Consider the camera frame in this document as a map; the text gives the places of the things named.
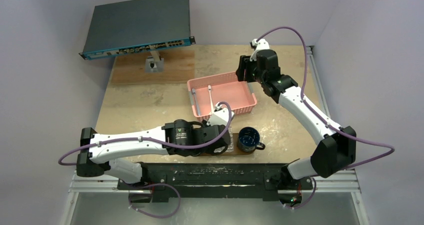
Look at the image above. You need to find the pink plastic basket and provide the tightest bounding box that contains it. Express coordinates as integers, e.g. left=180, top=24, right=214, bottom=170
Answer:
left=186, top=71, right=257, bottom=122

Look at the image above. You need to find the oval wooden tray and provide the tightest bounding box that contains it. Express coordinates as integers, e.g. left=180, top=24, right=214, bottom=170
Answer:
left=218, top=133, right=254, bottom=157

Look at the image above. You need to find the dark blue mug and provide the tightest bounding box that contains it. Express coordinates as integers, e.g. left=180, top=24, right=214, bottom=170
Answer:
left=236, top=126, right=266, bottom=153

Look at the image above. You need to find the clear glass toothbrush holder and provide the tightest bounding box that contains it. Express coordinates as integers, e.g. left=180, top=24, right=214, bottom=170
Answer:
left=224, top=126, right=235, bottom=155

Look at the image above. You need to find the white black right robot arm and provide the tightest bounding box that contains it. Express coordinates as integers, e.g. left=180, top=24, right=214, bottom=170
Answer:
left=235, top=49, right=357, bottom=189

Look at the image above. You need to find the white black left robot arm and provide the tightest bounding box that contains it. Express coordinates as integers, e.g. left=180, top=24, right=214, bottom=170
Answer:
left=76, top=119, right=231, bottom=190

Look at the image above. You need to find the grey blue toothbrush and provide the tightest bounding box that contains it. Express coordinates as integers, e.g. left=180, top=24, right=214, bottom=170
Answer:
left=191, top=88, right=201, bottom=117

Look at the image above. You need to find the brown wooden board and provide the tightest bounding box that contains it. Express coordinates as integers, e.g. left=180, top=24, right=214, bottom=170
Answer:
left=109, top=48, right=195, bottom=85

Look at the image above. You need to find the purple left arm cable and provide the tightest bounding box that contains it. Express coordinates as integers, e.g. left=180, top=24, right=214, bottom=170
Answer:
left=58, top=101, right=233, bottom=167

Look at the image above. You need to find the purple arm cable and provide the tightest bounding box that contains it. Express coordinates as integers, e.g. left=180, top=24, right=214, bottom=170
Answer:
left=255, top=26, right=396, bottom=171
left=58, top=101, right=233, bottom=167

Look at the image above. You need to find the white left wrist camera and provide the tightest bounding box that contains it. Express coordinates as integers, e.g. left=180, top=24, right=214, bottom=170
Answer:
left=206, top=105, right=235, bottom=126

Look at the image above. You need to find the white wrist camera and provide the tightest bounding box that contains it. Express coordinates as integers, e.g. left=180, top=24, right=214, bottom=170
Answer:
left=249, top=38, right=270, bottom=62
left=206, top=105, right=235, bottom=126

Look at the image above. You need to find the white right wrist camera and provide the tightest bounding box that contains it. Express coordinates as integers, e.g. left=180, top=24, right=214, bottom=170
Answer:
left=249, top=38, right=270, bottom=62

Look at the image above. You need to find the black table front rail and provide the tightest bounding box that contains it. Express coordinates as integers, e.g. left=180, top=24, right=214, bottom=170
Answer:
left=117, top=163, right=314, bottom=203

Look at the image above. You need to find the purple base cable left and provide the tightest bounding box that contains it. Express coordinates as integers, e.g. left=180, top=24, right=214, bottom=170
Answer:
left=128, top=183, right=182, bottom=219

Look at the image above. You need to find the grey metal bracket stand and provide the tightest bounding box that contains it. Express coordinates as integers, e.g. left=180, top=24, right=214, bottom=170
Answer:
left=144, top=50, right=164, bottom=73

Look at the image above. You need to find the grey blue network switch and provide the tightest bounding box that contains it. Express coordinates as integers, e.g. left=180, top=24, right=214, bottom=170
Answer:
left=79, top=0, right=196, bottom=60

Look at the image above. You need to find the aluminium frame rail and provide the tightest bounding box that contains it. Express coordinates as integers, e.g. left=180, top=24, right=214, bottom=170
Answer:
left=304, top=45, right=362, bottom=195

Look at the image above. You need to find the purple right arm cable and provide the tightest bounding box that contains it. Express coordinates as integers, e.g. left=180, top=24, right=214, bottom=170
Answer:
left=255, top=26, right=396, bottom=171

